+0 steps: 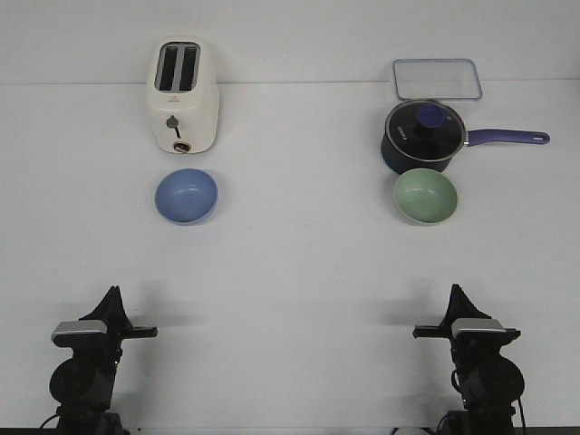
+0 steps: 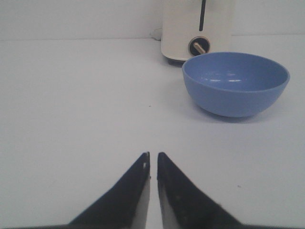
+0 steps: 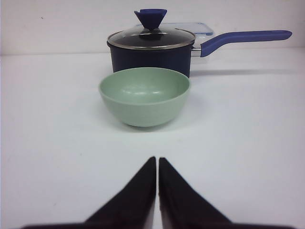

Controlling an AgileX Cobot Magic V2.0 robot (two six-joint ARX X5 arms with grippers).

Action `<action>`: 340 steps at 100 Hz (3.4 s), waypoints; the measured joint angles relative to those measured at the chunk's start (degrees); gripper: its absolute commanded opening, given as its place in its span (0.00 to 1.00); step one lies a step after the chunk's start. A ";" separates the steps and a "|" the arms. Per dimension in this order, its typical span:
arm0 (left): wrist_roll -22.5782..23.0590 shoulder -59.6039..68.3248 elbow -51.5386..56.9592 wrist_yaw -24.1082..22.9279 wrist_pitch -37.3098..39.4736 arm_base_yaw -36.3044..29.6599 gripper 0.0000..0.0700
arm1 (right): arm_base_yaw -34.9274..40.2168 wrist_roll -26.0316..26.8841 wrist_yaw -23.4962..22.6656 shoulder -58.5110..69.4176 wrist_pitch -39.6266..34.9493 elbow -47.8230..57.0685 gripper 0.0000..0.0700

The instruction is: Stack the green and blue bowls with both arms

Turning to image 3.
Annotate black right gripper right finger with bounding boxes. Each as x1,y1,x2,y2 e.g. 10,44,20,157
159,157,231,223

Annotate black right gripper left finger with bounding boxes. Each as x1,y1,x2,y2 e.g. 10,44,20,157
86,157,156,223

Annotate green bowl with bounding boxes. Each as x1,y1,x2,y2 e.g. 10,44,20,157
99,67,191,127

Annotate dark blue saucepan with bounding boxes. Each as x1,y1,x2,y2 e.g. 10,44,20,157
107,30,292,77

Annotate glass lid with blue knob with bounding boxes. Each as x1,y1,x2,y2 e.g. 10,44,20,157
107,9,195,51

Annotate clear blue-rimmed plastic container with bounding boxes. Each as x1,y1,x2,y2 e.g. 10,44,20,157
131,22,215,56

